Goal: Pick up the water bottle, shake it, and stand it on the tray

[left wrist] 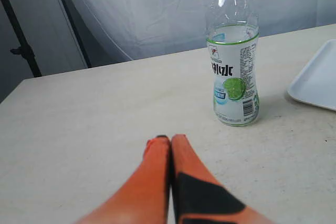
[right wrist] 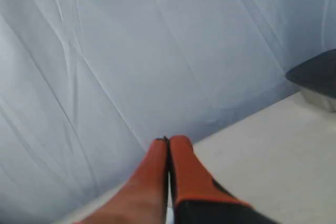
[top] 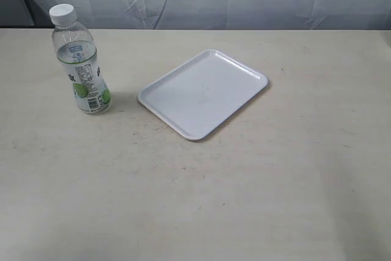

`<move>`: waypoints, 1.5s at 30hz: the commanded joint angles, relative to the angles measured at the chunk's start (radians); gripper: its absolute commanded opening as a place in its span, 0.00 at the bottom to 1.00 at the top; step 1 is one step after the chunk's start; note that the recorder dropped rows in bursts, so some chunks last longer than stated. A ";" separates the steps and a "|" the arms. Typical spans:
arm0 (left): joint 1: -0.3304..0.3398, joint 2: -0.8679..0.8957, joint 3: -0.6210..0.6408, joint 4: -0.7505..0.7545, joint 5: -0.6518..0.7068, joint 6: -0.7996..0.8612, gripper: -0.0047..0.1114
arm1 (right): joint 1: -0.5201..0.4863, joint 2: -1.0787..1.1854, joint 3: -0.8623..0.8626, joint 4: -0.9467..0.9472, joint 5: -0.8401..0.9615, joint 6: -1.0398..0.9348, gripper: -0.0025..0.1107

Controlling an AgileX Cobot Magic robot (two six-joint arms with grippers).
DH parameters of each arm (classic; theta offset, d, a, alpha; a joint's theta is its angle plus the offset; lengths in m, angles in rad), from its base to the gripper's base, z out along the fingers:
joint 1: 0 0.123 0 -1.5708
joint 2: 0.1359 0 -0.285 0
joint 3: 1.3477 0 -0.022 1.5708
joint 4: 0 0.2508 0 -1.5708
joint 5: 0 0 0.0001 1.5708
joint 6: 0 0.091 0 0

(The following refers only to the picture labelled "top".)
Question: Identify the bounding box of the clear plastic water bottle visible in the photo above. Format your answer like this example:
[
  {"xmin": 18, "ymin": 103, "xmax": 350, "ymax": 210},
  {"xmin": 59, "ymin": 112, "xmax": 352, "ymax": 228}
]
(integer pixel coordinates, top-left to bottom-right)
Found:
[{"xmin": 49, "ymin": 4, "xmax": 111, "ymax": 114}]

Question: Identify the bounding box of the white rectangular plastic tray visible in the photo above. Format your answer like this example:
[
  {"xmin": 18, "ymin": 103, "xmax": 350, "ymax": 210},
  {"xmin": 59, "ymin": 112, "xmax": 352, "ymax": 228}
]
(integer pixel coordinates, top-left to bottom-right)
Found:
[{"xmin": 137, "ymin": 50, "xmax": 269, "ymax": 141}]

